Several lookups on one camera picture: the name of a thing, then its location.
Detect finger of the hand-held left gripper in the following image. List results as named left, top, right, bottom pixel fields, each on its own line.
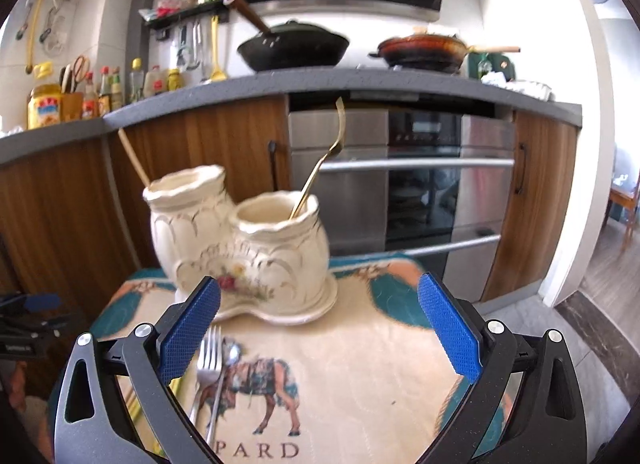
left=0, top=294, right=62, bottom=315

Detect wooden corner cabinet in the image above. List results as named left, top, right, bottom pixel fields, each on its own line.
left=0, top=136, right=142, bottom=329

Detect hanging metal kitchen tools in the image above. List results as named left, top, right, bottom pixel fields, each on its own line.
left=175, top=24, right=207, bottom=72

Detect knife block with scissors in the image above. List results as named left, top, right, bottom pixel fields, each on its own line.
left=59, top=56, right=92, bottom=123

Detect green label sauce bottle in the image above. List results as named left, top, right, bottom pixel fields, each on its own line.
left=110, top=68, right=124, bottom=112

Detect brown frying pan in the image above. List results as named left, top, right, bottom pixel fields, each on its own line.
left=369, top=34, right=522, bottom=75

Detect dark green kettle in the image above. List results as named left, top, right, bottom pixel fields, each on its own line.
left=467, top=51, right=514, bottom=82

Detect black wall shelf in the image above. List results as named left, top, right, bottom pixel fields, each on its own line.
left=144, top=6, right=231, bottom=30

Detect yellow long hanging utensil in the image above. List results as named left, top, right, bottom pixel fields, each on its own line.
left=25, top=0, right=47, bottom=75

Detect clear bottle yellow cap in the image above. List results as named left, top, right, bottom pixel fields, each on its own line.
left=128, top=58, right=146, bottom=104

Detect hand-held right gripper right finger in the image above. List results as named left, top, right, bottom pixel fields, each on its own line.
left=417, top=273, right=588, bottom=464

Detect gold fork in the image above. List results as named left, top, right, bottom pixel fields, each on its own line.
left=289, top=96, right=347, bottom=219

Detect wooden chopstick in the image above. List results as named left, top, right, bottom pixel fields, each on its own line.
left=118, top=129, right=151, bottom=188

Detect stainless steel built-in oven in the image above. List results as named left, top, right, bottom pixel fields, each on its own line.
left=288, top=106, right=517, bottom=302

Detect large yellow jar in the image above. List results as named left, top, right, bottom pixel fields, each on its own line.
left=27, top=84, right=64, bottom=131

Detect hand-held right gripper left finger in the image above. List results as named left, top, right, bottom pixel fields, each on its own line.
left=52, top=276, right=223, bottom=464

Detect silver spoon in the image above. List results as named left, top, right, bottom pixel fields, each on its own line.
left=205, top=341, right=242, bottom=441

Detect wooden chair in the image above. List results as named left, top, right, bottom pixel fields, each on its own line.
left=606, top=173, right=640, bottom=252

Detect dark sauce bottle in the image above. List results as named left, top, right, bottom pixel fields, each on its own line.
left=98, top=66, right=112, bottom=115

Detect white crumpled cloth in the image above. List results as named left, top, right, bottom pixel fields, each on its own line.
left=480, top=71, right=554, bottom=102

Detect horse printed quilted mat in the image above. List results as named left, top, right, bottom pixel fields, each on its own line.
left=47, top=254, right=516, bottom=464

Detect grey kitchen countertop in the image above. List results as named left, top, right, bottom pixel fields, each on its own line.
left=0, top=66, right=583, bottom=165

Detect cream ceramic double utensil holder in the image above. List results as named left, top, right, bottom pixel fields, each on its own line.
left=143, top=164, right=340, bottom=327

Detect red cap sauce bottle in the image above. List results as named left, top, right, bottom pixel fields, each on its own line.
left=82, top=72, right=99, bottom=119

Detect black wok with lid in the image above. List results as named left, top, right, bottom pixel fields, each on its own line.
left=225, top=0, right=351, bottom=73

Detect narrow wooden cabinet door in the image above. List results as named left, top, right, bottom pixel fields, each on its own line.
left=481, top=111, right=579, bottom=303

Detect yellow hanging spatula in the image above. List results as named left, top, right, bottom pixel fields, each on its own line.
left=209, top=16, right=229, bottom=82

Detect white bottle red label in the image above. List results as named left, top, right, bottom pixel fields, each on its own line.
left=145, top=66, right=166, bottom=97

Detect silver fork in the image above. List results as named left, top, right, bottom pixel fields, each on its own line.
left=189, top=326, right=223, bottom=427

